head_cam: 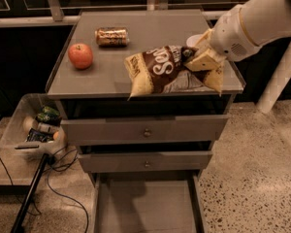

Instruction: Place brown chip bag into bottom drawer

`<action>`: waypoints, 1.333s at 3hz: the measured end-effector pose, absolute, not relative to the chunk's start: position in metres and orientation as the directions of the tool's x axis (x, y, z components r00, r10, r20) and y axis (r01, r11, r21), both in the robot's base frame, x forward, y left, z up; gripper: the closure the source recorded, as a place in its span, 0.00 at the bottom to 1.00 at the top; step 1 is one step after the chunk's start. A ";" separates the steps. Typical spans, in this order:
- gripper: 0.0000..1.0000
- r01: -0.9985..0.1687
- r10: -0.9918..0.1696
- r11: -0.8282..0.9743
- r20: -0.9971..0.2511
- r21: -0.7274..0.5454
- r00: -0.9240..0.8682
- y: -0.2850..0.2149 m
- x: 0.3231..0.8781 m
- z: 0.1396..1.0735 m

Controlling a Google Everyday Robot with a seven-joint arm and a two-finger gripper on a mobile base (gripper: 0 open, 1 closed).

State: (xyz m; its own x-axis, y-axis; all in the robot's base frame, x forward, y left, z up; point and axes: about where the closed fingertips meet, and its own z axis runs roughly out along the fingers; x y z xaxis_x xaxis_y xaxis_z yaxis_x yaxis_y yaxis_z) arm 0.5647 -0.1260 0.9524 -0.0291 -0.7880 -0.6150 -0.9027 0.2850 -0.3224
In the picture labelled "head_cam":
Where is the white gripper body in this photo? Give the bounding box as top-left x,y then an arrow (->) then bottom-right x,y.
210,5 -> 261,61

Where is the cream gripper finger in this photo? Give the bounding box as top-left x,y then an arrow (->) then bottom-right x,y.
184,49 -> 226,72
194,29 -> 213,56

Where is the brown chip bag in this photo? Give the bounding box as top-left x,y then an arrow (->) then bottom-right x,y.
124,46 -> 223,97

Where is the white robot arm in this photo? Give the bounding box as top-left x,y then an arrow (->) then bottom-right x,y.
184,0 -> 291,72

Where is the grey top drawer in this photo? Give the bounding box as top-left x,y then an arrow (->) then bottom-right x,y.
61,115 -> 229,146

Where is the grey drawer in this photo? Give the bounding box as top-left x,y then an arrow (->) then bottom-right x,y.
61,115 -> 229,146
79,150 -> 212,173
89,171 -> 208,233

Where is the grey drawer cabinet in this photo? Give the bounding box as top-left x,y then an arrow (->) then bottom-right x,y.
47,10 -> 244,174

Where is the grey middle drawer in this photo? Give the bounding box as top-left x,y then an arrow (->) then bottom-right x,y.
79,150 -> 212,173

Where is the grey bottom drawer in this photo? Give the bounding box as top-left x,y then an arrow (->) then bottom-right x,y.
89,171 -> 208,233

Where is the green snack bag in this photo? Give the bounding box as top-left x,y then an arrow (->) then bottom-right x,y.
36,106 -> 61,125

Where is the white bowl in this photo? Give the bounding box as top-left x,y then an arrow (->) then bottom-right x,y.
186,34 -> 202,48

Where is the gold soda can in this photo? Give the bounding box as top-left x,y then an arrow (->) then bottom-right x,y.
95,27 -> 130,47

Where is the red apple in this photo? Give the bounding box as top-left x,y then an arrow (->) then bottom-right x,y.
68,44 -> 93,70

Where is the clear plastic bin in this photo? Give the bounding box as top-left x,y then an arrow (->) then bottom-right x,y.
0,93 -> 67,159

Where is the blue snack packet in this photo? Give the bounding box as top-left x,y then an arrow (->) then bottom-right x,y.
26,128 -> 53,143

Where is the black pole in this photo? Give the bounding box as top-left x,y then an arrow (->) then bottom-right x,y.
11,153 -> 49,233

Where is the white diagonal post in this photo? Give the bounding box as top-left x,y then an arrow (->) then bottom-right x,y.
256,42 -> 291,114

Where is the black cable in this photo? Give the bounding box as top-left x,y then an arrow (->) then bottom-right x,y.
0,139 -> 15,186

